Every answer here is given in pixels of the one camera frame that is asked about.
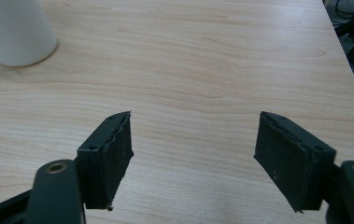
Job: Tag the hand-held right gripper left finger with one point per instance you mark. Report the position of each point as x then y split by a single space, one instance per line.
103 161

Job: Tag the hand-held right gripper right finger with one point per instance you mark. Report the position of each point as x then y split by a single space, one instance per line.
293 158

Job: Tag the white cup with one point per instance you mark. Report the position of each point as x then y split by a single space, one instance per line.
14 31

